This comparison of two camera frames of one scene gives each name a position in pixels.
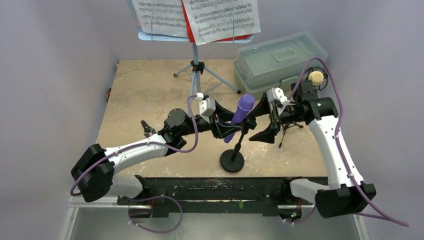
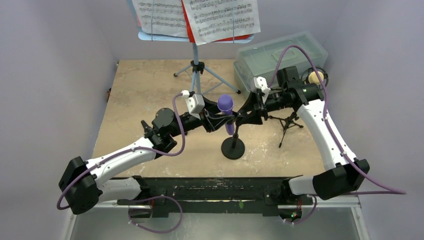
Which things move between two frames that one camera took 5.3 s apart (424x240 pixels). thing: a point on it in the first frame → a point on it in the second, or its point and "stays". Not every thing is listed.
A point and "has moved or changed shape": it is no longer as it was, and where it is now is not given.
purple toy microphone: (245, 103) has moved or changed shape
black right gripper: (274, 117) → (259, 108)
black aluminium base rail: (159, 193) stays
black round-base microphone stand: (232, 160) has moved or changed shape
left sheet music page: (168, 18) stays
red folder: (190, 36) stays
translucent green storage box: (272, 64) stays
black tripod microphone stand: (285, 126) stays
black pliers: (147, 129) stays
